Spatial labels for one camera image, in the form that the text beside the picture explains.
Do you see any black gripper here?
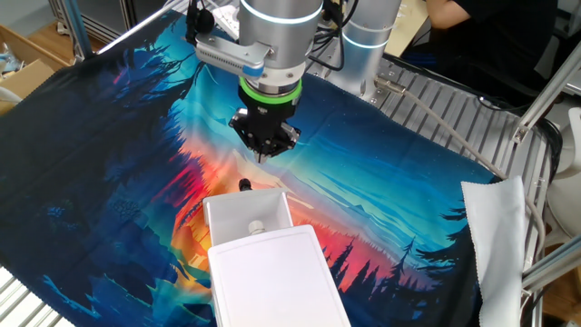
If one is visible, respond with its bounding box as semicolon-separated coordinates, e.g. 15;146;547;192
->
228;97;302;164

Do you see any white plastic box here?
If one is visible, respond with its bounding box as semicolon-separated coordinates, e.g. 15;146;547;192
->
202;177;295;249

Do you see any bare person forearm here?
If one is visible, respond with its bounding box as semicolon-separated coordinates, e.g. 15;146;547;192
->
424;0;473;31

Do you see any white power strip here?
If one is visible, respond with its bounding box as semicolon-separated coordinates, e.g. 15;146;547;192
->
211;4;241;40

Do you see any white box lid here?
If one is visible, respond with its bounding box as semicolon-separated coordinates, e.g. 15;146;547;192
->
207;224;353;327

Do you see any colourful forest sunset cloth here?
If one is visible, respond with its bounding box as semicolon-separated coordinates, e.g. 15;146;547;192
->
0;9;500;327

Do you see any tan cardboard sheet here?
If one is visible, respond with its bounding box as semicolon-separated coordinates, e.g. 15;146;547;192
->
385;0;430;58

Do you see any brown cardboard box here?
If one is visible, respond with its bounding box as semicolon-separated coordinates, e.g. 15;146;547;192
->
0;25;69;114

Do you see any white cloth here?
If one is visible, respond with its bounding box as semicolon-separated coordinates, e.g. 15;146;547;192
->
460;175;530;327

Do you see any person in black shirt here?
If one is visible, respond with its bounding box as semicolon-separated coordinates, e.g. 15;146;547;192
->
401;0;564;99

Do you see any white curved object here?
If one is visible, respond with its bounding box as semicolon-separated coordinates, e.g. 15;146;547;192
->
0;85;24;105

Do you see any white moulded plastic object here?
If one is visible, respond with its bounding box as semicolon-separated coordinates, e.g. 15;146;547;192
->
547;106;581;237

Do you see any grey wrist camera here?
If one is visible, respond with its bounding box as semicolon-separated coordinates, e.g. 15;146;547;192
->
193;34;273;78

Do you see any grey cable with metal connector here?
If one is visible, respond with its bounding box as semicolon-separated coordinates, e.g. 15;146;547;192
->
372;75;547;260

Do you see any aluminium frame post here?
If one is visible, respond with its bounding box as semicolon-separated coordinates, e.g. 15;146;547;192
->
512;43;581;144
63;0;94;60
94;0;187;55
521;235;581;292

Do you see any black cable bundle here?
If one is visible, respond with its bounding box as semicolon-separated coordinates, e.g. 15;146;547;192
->
535;117;564;183

